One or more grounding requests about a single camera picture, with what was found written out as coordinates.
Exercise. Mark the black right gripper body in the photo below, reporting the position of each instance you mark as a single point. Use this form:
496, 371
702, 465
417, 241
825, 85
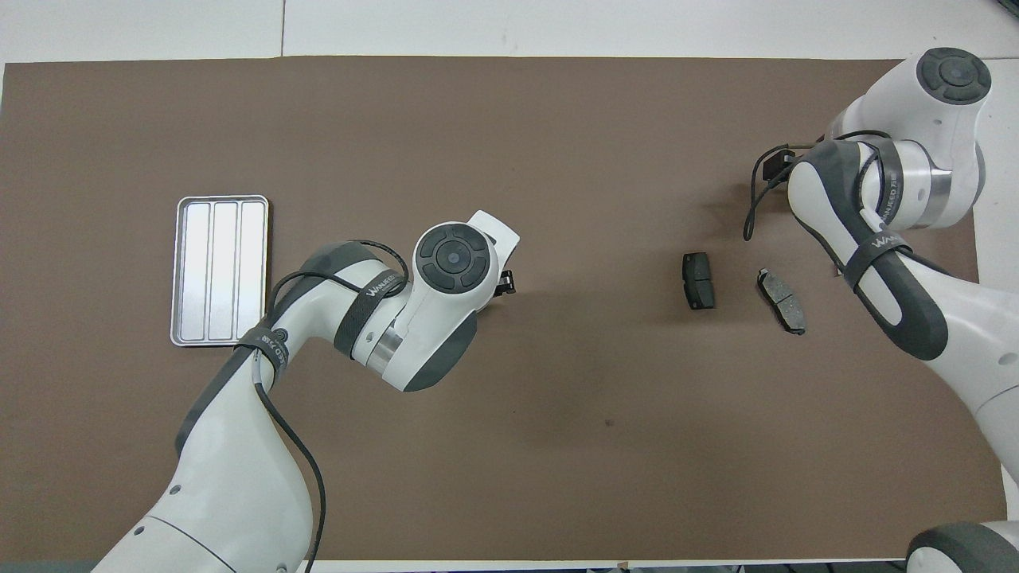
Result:
774, 165

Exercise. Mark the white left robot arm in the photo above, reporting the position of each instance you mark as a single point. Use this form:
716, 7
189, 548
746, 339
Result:
239, 477

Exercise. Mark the silver metal ribbed tray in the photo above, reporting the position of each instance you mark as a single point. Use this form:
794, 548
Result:
220, 255

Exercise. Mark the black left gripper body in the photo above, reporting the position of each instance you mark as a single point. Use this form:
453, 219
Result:
506, 282

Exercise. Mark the brown table mat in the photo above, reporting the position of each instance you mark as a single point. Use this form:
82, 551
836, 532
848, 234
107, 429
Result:
557, 446

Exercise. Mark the long curved brake pad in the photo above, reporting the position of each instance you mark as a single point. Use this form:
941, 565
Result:
782, 301

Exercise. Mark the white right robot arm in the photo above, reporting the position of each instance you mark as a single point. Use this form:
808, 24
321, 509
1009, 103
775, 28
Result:
915, 183

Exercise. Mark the short dark brake pad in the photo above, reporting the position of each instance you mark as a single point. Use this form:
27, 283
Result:
699, 280

